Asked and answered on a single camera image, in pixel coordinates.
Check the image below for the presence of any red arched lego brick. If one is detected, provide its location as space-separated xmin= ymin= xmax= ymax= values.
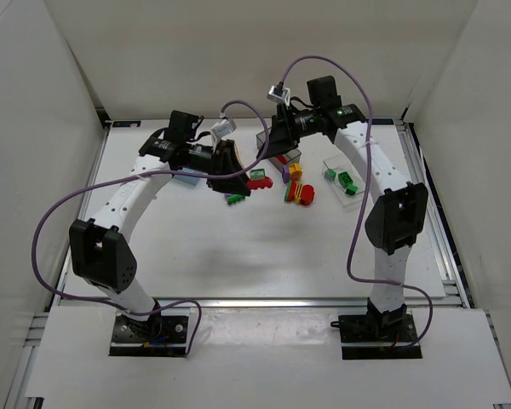
xmin=247 ymin=176 xmax=273 ymax=190

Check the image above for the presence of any green printed lego brick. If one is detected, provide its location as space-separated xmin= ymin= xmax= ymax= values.
xmin=336 ymin=171 xmax=353 ymax=189

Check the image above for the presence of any small green lego brick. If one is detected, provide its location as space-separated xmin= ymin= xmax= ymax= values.
xmin=345 ymin=184 xmax=359 ymax=197

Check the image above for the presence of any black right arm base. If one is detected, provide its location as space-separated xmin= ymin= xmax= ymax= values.
xmin=330 ymin=314 xmax=422 ymax=360

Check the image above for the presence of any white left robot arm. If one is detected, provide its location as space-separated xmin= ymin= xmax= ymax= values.
xmin=69 ymin=111 xmax=250 ymax=322

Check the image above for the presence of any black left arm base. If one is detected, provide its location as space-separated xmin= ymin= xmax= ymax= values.
xmin=109 ymin=313 xmax=189 ymax=358

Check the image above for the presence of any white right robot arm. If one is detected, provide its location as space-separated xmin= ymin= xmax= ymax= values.
xmin=257 ymin=76 xmax=428 ymax=336

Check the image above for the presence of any green lego plate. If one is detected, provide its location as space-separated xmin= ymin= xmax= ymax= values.
xmin=225 ymin=193 xmax=246 ymax=206

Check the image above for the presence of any grey transparent container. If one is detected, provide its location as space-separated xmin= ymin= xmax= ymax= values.
xmin=255 ymin=131 xmax=301 ymax=171

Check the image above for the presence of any purple orange lego piece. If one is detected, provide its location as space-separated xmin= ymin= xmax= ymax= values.
xmin=282 ymin=163 xmax=303 ymax=184

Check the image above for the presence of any blue rectangular container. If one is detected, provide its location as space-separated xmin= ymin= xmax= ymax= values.
xmin=173 ymin=168 xmax=199 ymax=187

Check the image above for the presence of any red yellow green lego stack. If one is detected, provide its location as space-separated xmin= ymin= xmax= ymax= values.
xmin=284 ymin=181 xmax=315 ymax=206

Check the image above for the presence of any clear transparent container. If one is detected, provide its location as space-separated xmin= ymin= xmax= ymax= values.
xmin=322 ymin=155 xmax=365 ymax=211

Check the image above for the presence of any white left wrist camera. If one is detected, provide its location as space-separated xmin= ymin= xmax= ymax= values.
xmin=210 ymin=118 xmax=237 ymax=148

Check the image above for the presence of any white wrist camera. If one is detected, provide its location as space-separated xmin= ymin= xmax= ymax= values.
xmin=210 ymin=118 xmax=237 ymax=148
xmin=267 ymin=84 xmax=290 ymax=106

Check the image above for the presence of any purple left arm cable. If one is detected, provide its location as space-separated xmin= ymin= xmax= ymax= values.
xmin=31 ymin=100 xmax=270 ymax=357

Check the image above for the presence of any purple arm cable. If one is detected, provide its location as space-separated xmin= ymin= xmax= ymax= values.
xmin=280 ymin=55 xmax=435 ymax=350
xmin=31 ymin=100 xmax=270 ymax=357

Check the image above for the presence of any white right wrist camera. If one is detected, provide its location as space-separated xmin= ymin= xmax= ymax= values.
xmin=267 ymin=84 xmax=290 ymax=106

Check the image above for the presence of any right aluminium frame rail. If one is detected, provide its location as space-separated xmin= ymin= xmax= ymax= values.
xmin=396 ymin=120 xmax=474 ymax=309

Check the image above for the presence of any aluminium table edge rail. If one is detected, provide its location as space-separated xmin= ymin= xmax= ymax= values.
xmin=54 ymin=295 xmax=463 ymax=308

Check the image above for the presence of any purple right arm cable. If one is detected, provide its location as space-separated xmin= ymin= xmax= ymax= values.
xmin=280 ymin=55 xmax=435 ymax=350

